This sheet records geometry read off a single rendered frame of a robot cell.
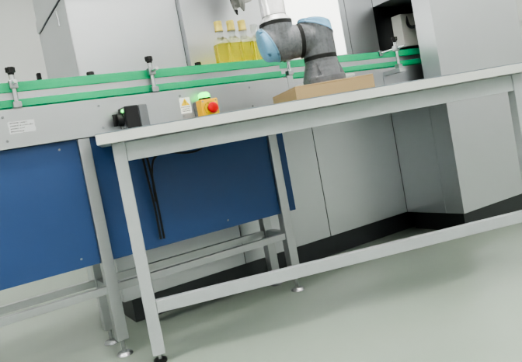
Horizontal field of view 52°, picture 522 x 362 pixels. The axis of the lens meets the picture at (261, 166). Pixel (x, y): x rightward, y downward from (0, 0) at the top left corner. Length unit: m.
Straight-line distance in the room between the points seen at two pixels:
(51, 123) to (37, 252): 0.42
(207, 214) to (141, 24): 0.85
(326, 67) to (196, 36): 0.75
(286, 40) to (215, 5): 0.71
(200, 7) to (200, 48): 0.18
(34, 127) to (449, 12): 2.02
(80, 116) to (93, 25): 0.52
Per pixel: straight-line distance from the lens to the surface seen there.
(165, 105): 1.97
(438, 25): 2.82
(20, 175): 1.85
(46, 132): 1.85
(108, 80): 1.94
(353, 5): 2.98
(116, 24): 2.30
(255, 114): 1.71
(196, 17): 2.41
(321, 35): 1.87
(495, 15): 3.19
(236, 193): 2.08
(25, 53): 5.26
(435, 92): 2.02
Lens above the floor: 0.65
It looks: 3 degrees down
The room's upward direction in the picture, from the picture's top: 10 degrees counter-clockwise
